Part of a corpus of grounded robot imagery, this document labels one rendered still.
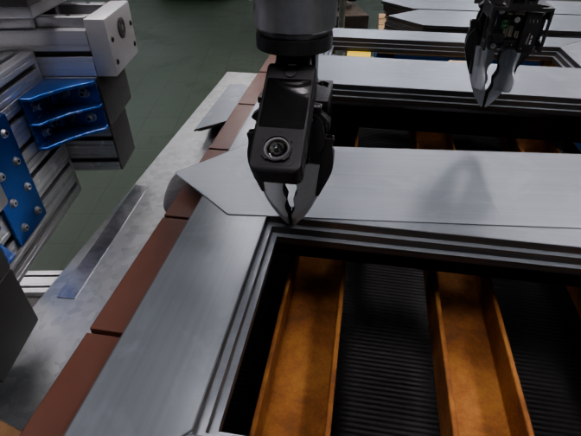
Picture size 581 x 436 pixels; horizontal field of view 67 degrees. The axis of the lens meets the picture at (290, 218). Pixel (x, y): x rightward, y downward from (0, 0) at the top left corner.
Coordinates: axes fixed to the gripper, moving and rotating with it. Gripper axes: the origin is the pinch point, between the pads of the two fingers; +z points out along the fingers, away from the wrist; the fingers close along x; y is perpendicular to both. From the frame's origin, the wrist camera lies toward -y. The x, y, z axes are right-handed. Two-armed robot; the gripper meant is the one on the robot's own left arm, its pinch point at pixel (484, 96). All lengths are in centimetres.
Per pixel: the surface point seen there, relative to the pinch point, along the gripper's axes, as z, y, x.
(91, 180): 89, -94, -147
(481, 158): 5.9, 8.9, -0.4
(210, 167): 5.5, 18.2, -38.0
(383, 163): 5.8, 12.9, -14.3
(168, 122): 89, -163, -136
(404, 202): 5.8, 22.1, -11.6
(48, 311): 22, 34, -59
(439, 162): 5.8, 11.0, -6.4
